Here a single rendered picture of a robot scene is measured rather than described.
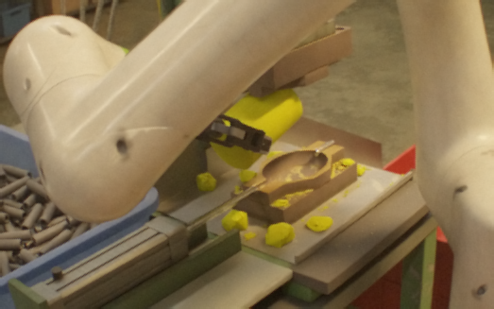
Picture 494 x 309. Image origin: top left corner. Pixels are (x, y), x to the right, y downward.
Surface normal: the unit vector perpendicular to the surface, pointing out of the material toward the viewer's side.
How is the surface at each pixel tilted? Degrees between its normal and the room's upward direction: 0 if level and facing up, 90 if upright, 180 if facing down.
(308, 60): 90
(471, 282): 90
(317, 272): 0
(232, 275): 0
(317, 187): 90
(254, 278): 0
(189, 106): 99
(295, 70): 90
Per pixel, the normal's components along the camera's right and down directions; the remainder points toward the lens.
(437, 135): -0.66, 0.37
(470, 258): -0.85, 0.27
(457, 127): -0.26, 0.39
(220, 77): 0.33, 0.61
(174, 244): 0.76, 0.22
